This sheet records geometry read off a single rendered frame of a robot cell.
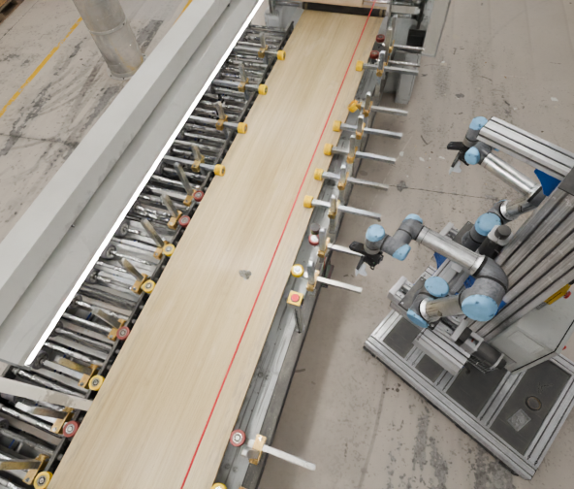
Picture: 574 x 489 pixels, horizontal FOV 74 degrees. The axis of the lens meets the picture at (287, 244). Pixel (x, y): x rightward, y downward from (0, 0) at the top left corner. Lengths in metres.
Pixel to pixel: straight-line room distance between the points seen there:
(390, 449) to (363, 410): 0.30
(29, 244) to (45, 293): 0.11
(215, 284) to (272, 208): 0.67
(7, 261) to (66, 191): 0.18
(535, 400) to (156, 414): 2.43
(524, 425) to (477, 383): 0.34
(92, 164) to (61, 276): 0.25
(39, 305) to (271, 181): 2.12
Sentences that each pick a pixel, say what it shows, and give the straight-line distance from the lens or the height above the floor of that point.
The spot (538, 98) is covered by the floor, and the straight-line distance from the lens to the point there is 5.30.
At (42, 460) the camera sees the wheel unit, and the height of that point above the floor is 0.85.
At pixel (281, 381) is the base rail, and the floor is 0.70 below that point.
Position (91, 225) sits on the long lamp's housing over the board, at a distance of 0.97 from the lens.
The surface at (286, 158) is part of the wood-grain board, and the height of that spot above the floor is 0.90.
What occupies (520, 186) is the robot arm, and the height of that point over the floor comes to 1.62.
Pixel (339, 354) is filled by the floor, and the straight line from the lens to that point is 3.15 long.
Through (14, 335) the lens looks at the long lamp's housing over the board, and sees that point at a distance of 0.93.
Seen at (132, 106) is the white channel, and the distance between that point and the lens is 1.05.
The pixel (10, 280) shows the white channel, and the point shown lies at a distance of 0.88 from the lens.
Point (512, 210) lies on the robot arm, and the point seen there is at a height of 1.33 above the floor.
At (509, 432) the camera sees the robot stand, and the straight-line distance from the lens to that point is 3.10.
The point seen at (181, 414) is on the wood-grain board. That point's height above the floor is 0.90.
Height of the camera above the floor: 3.06
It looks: 60 degrees down
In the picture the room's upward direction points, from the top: 9 degrees counter-clockwise
